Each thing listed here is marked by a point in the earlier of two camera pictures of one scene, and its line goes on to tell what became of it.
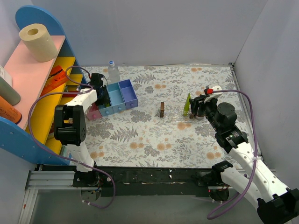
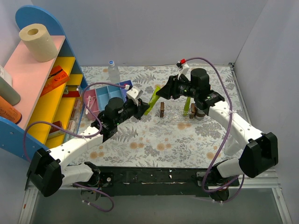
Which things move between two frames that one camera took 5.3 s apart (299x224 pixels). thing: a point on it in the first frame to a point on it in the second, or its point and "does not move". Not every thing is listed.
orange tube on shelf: [9, 112] does not move
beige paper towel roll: [38, 42] does not move
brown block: [162, 109] does not move
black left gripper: [103, 97] to [138, 108]
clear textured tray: [174, 113] does not move
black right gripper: [199, 105] to [173, 84]
